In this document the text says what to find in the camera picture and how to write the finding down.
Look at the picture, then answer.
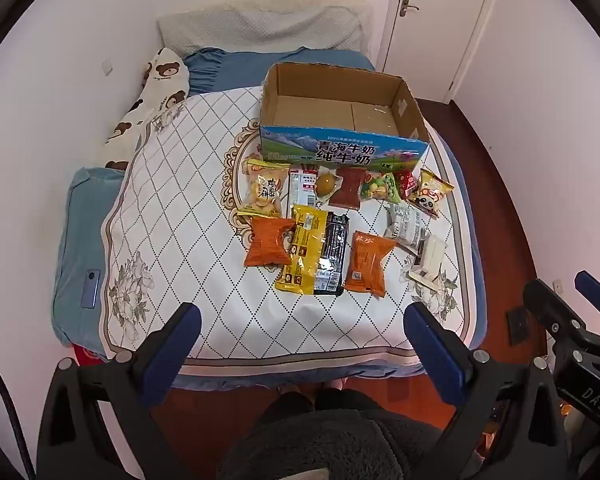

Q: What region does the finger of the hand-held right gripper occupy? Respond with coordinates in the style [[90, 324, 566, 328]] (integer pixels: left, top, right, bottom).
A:
[[523, 278, 590, 347], [574, 270, 600, 344]]

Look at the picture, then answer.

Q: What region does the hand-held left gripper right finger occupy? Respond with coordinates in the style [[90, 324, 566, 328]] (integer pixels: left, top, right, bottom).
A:
[[404, 301, 571, 480]]

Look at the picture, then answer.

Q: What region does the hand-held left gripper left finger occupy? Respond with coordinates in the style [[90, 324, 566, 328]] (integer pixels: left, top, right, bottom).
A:
[[36, 302, 202, 480]]

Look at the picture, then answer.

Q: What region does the white and brown snack packet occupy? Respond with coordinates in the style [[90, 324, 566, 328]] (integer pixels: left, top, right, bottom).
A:
[[408, 234, 448, 291]]

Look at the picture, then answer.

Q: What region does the black snack packet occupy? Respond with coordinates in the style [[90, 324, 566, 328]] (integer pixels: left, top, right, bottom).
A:
[[312, 211, 352, 297]]

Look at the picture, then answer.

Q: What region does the notched orange snack packet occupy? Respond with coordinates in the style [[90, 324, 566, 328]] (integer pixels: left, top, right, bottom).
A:
[[243, 215, 297, 268]]

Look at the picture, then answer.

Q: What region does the long yellow snack packet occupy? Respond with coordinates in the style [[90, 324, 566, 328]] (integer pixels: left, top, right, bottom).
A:
[[274, 204, 329, 296]]

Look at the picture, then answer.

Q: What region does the dark red snack packet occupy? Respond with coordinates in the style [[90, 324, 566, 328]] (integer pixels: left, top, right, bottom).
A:
[[328, 167, 366, 209]]

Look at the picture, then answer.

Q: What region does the yellow biscuit packet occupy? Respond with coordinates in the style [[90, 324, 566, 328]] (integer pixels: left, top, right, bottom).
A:
[[244, 157, 291, 213]]

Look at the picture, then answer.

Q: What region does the printed cardboard box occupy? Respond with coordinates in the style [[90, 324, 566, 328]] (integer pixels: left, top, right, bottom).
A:
[[259, 62, 432, 170]]

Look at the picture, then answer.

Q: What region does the red item under bed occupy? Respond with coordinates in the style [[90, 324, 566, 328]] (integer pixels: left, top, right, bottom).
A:
[[72, 345, 111, 368]]

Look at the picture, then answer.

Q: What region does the blue smartphone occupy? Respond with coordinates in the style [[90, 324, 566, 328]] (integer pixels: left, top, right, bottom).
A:
[[81, 269, 102, 309]]

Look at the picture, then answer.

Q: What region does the white labelled snack packet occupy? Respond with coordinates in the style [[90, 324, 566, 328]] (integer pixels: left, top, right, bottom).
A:
[[384, 202, 427, 252]]

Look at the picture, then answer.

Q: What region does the light blue folded duvet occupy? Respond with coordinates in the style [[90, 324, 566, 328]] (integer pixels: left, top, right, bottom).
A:
[[52, 167, 131, 361]]

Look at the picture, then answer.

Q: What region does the white patterned quilt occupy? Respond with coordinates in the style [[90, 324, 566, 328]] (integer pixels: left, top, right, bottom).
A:
[[100, 85, 481, 367]]

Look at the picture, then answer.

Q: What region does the yellow panda snack packet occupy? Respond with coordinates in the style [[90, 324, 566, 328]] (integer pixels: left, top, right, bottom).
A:
[[411, 167, 455, 218]]

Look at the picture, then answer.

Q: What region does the small red snack packet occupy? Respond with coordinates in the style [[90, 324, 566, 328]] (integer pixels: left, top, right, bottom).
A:
[[394, 169, 418, 200]]

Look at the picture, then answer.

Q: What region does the green snack packet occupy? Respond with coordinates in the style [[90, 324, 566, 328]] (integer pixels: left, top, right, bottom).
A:
[[360, 171, 402, 202]]

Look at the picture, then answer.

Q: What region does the yellow jelly cup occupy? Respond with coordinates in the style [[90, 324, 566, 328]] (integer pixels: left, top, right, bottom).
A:
[[314, 172, 342, 198]]

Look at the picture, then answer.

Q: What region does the white and red packet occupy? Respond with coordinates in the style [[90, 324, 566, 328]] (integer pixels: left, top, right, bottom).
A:
[[287, 167, 320, 207]]

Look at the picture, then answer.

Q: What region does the bear print pillow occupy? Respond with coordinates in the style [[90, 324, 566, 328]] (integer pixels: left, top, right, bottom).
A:
[[105, 47, 191, 171]]

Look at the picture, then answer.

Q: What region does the blue ruffled pillow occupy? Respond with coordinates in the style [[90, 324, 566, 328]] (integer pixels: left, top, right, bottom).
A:
[[182, 47, 376, 97]]

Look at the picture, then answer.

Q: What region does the white door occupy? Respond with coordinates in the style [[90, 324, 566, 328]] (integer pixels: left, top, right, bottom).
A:
[[380, 0, 498, 103]]

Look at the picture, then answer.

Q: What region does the grey pillow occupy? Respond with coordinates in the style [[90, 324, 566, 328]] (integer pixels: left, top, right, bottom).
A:
[[156, 5, 365, 58]]

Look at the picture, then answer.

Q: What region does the black wall socket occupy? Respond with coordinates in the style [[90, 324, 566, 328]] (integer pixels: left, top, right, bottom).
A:
[[506, 307, 531, 346]]

